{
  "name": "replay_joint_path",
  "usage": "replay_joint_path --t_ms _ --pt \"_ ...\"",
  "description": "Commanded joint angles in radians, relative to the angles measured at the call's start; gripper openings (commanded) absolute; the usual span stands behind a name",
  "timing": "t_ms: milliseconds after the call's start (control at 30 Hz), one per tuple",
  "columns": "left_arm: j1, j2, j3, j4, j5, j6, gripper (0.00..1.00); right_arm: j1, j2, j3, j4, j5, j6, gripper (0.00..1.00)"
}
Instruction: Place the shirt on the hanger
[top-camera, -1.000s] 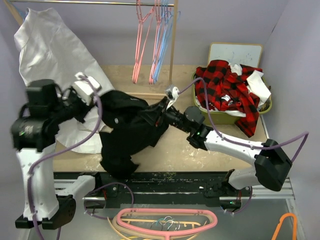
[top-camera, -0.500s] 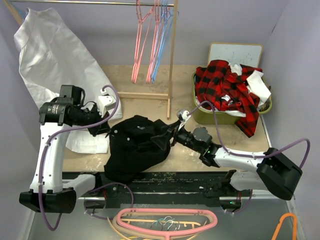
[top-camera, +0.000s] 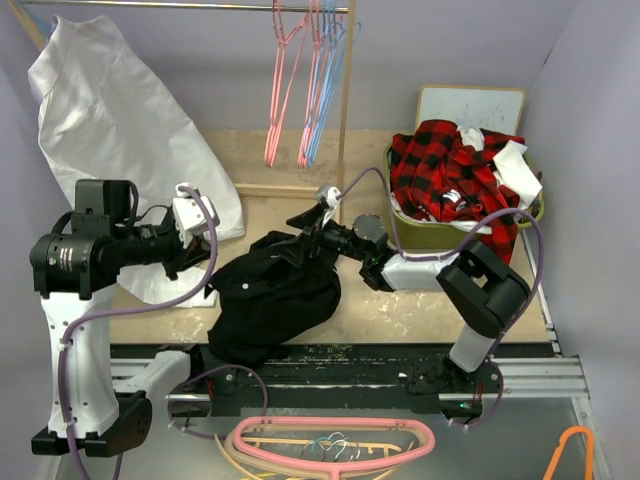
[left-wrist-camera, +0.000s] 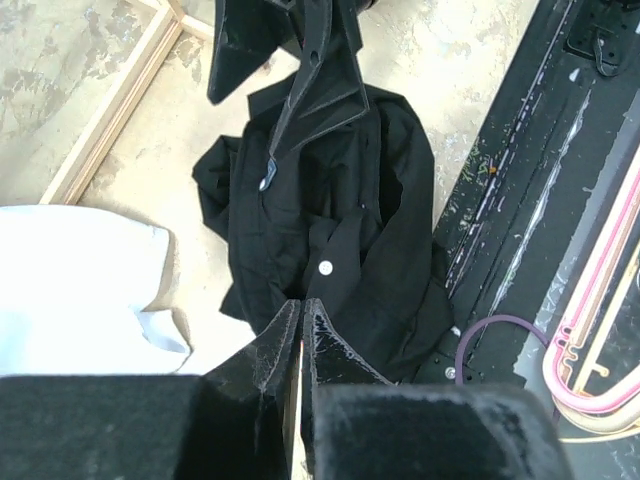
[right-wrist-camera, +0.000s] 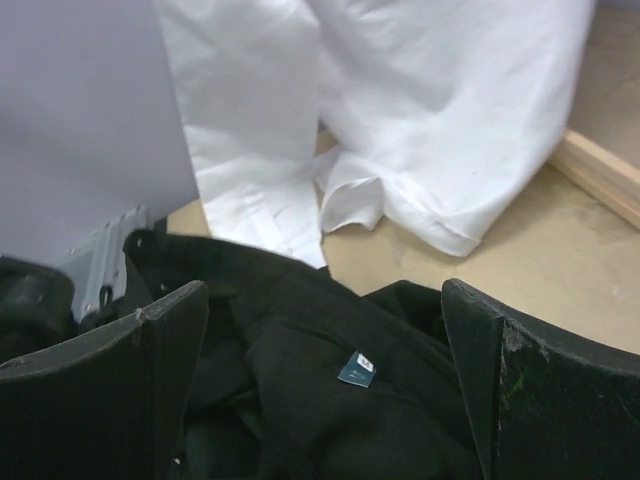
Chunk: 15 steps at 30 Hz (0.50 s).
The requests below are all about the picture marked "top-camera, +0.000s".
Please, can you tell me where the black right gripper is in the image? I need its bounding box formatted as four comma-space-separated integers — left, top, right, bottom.
272, 203, 370, 267

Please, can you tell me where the black button shirt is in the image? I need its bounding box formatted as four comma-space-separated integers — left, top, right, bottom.
205, 230, 341, 368

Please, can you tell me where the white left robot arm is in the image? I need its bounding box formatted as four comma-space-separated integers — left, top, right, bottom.
30, 179, 219, 458

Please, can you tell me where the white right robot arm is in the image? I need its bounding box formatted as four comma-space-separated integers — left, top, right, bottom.
286, 211, 531, 391

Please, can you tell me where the red black plaid shirt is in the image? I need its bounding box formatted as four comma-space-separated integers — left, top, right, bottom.
389, 118, 527, 266

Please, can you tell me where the white hanging shirt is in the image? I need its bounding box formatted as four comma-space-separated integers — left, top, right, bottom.
28, 16, 245, 308

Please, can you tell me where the blue hanger on rack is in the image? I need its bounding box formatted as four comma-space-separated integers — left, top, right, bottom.
309, 1, 349, 168

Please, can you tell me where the beige hanger on tray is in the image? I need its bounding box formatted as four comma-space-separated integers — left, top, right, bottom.
216, 438, 406, 479

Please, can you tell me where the blue hanger under white shirt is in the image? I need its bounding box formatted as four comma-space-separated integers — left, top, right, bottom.
11, 1, 55, 50

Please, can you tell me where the orange hanger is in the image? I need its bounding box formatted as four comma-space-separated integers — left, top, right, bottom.
542, 425, 597, 480

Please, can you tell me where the wooden clothes rack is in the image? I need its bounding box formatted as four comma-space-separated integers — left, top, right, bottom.
7, 1, 357, 199

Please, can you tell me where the olive green laundry basket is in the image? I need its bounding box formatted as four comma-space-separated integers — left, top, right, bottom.
380, 143, 545, 251

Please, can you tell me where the white cloth in basket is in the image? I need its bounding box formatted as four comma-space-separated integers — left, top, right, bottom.
459, 127, 543, 211

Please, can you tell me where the yellow framed whiteboard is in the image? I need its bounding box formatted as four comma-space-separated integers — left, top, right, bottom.
415, 85, 526, 135

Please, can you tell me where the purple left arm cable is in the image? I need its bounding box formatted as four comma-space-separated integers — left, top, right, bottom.
63, 185, 220, 480

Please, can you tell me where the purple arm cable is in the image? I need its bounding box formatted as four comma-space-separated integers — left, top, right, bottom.
337, 166, 544, 361
63, 185, 220, 480

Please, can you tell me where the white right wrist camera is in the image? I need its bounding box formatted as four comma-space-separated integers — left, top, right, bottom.
316, 185, 341, 226

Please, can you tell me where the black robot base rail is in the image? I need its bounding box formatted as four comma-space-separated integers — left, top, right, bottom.
109, 341, 506, 419

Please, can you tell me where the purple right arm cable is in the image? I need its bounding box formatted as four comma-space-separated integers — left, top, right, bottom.
337, 166, 544, 361

